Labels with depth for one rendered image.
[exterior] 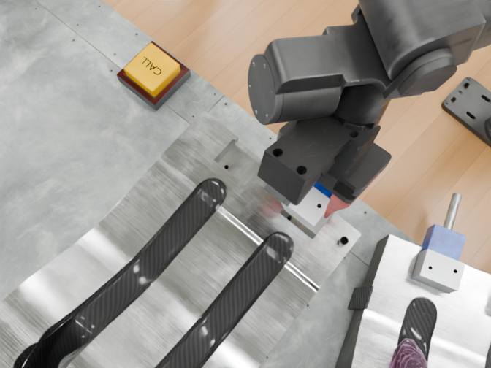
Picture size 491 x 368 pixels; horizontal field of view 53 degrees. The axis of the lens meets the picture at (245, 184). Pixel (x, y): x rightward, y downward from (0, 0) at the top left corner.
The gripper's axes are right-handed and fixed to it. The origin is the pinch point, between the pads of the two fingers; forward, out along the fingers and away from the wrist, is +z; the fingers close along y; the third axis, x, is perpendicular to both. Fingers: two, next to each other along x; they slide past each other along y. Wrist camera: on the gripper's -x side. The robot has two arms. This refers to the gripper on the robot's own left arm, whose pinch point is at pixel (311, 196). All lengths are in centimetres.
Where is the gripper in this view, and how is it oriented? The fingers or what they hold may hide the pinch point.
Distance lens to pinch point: 57.2
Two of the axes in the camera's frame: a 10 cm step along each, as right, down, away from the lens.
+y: 7.5, 5.8, -3.0
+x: 6.4, -5.4, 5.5
